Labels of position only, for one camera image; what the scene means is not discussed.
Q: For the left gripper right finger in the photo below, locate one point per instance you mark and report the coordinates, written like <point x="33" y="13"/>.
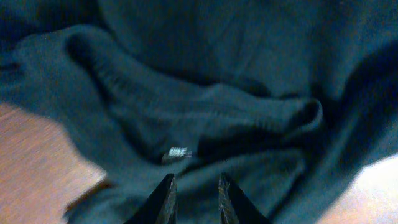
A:
<point x="234" y="206"/>

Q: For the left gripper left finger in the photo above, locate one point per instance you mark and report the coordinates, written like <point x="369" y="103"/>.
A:
<point x="160" y="207"/>

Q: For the black t-shirt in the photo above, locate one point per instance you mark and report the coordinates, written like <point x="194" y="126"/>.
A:
<point x="288" y="99"/>

